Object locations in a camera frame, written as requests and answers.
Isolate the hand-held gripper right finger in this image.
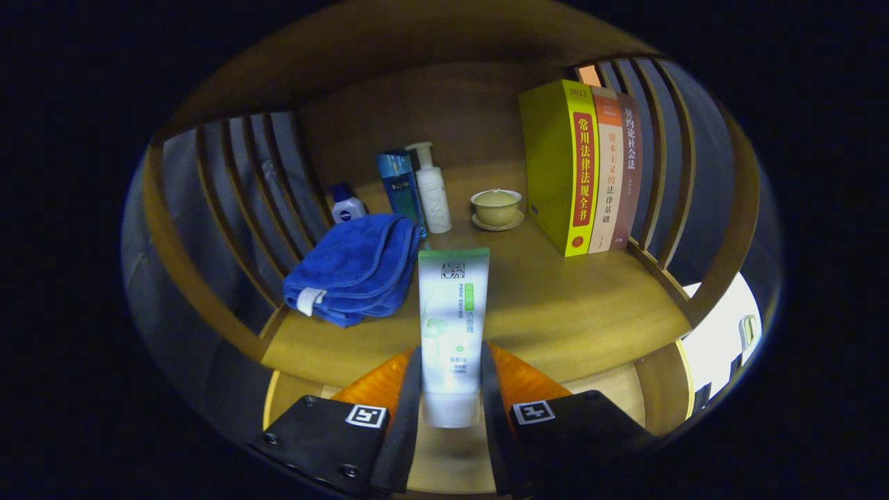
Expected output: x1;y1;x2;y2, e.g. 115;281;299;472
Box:
481;342;657;497

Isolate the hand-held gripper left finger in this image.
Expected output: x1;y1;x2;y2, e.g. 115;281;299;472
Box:
249;346;423;497

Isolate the white green-topped cleanser tube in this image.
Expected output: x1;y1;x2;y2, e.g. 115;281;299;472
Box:
418;248;490;428

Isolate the wooden countertop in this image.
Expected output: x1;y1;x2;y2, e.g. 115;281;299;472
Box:
263;163;692;390

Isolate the white side cabinet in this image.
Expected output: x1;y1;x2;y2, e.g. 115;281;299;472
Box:
681;272;763;400

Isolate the wooden cabinet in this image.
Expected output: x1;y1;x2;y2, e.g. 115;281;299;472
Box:
142;0;761;497

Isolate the blue folded towel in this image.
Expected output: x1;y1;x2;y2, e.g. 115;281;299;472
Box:
283;213;422;328

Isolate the yellow-green saucer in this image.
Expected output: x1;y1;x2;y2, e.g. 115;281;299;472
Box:
472;210;525;232

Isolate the small white blue-capped bottle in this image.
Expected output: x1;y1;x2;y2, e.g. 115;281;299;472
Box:
329;183;367;224

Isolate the yellow-green lidded teacup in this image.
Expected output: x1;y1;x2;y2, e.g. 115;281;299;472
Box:
470;188;523;226

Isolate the white pump bottle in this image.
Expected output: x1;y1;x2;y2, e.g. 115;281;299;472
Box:
406;142;453;235

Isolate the blue glass bottle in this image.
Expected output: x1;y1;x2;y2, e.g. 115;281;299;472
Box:
376;149;427;238

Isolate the brown book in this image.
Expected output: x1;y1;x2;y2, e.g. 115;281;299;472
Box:
610;93;643;251

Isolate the white and orange book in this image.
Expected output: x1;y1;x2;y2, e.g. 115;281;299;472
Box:
588;86;624;254

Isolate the thick yellow book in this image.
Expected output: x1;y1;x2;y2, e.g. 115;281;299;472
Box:
517;79;600;258

